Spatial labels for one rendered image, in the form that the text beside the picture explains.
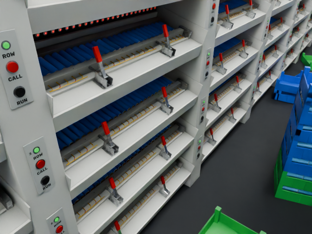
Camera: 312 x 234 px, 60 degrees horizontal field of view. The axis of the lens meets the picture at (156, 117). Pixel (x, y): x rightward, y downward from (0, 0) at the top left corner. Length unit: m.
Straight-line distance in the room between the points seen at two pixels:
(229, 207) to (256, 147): 0.49
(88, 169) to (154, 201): 0.49
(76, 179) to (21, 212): 0.13
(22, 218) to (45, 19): 0.39
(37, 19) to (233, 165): 1.22
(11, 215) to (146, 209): 0.59
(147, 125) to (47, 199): 0.37
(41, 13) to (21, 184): 0.31
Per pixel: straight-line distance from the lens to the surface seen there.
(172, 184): 1.20
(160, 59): 0.80
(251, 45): 1.67
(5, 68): 0.48
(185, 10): 0.99
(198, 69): 1.01
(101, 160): 0.73
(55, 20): 0.53
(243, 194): 1.36
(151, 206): 1.12
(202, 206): 1.27
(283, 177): 1.32
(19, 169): 0.56
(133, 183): 0.93
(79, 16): 0.56
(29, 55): 0.50
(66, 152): 0.71
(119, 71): 0.70
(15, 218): 0.65
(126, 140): 0.78
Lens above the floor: 0.95
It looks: 31 degrees down
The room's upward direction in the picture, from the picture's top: straight up
